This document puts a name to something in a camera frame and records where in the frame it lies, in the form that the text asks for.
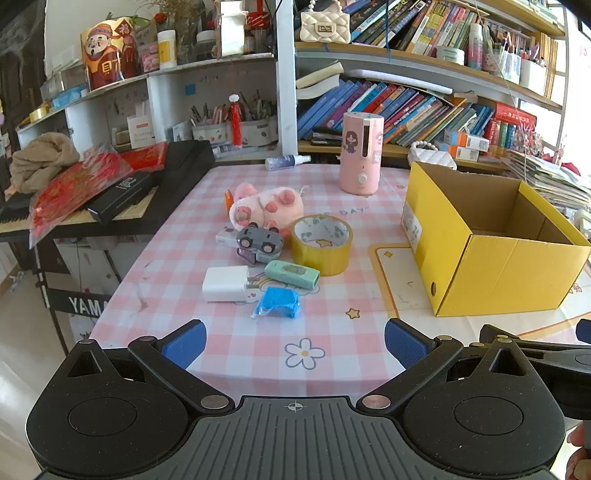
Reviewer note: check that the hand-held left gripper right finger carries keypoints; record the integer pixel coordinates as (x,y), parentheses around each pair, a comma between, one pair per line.
(406,344)

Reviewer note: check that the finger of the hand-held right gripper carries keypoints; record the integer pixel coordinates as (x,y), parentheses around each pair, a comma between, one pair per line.
(584,331)
(549,351)

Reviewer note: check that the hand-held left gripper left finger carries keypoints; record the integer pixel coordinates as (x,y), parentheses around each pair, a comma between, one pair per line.
(184,344)

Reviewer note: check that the white charger plug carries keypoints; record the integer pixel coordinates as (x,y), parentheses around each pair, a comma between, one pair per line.
(224,284)

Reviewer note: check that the yellow cardboard box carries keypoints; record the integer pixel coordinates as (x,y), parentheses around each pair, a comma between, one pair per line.
(489,272)

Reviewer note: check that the blue packet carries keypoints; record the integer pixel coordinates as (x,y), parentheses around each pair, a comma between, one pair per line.
(277,302)

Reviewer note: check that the small white box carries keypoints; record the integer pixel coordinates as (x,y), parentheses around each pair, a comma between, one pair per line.
(225,237)

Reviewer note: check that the yellow tape roll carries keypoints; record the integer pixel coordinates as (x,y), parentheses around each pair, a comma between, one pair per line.
(318,254)

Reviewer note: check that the teal flash drive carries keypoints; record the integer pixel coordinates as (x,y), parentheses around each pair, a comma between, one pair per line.
(291,273)

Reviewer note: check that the grey toy car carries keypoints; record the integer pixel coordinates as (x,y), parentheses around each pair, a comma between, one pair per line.
(258,237)

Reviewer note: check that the pink plush toy orange feet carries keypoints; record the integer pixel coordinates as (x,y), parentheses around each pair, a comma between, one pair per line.
(242,210)

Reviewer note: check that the pink pig plush toy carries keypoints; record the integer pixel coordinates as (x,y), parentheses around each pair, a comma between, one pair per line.
(279,207)

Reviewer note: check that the person's right hand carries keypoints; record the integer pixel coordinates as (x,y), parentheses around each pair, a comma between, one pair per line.
(581,454)

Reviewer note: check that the black keyboard stand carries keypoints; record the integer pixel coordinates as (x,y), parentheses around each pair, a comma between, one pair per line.
(74,286)

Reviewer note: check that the stack of magazines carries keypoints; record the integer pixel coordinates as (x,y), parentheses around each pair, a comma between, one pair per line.
(545,177)

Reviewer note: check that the long black box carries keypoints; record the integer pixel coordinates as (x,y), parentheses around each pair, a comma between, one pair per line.
(122,194)

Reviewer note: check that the pink checkered tablecloth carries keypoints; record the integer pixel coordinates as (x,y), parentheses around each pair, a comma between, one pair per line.
(323,198)

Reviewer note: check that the black electronic keyboard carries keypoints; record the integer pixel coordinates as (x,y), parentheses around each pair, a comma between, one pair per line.
(184,161)

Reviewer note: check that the white quilted pearl handbag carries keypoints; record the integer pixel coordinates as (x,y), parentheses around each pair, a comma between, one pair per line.
(431,157)

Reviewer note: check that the red patterned packets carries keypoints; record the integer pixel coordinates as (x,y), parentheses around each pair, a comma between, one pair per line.
(76,189)

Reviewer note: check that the red envelope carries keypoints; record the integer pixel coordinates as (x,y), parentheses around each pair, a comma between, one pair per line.
(147,156)

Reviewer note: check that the pink cylindrical humidifier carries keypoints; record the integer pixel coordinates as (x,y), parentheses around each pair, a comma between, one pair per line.
(362,152)

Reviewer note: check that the small spray bottle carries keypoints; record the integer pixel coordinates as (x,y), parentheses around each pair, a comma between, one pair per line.
(284,161)

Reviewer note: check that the orange white boxes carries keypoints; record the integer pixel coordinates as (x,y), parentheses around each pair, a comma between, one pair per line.
(466,144)

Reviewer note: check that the red thick dictionary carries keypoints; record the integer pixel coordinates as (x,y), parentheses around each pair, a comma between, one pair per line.
(513,127)

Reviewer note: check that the white card box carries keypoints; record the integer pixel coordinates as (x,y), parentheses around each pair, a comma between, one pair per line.
(140,131)

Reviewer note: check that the black stapler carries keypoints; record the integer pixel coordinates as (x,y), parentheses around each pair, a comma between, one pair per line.
(325,138)

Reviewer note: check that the white desk pen holder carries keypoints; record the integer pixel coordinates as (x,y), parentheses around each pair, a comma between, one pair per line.
(251,129)

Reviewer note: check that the red tassel ornament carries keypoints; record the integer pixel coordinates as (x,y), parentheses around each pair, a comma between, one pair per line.
(235,120)

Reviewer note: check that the row of blue red books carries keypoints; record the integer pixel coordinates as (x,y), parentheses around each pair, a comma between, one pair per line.
(397,110)

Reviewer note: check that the beige knitted cloth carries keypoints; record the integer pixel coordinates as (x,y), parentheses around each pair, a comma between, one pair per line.
(39,159)

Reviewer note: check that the white pencil cups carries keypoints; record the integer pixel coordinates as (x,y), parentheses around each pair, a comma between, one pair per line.
(532,76)

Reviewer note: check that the white bookshelf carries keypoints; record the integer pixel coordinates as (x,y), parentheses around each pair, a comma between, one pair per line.
(286,92)

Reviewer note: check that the pale green tape roll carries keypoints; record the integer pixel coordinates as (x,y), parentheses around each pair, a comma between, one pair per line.
(450,55)

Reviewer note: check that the white bottle yellow label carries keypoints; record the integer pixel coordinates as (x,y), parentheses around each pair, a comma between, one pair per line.
(167,50)

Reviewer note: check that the red gold printed figure box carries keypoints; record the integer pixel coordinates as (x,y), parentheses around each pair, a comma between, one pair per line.
(108,50)

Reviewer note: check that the pink white tall bottle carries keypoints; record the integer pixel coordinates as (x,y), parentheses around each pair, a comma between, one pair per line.
(475,46)

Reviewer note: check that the white paper carton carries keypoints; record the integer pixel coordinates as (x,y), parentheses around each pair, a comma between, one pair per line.
(232,27)

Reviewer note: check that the row of tall mixed books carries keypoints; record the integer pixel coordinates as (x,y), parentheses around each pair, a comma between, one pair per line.
(411,23)

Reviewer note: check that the cream quilted handbag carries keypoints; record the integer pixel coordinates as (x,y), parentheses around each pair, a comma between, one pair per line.
(324,25)

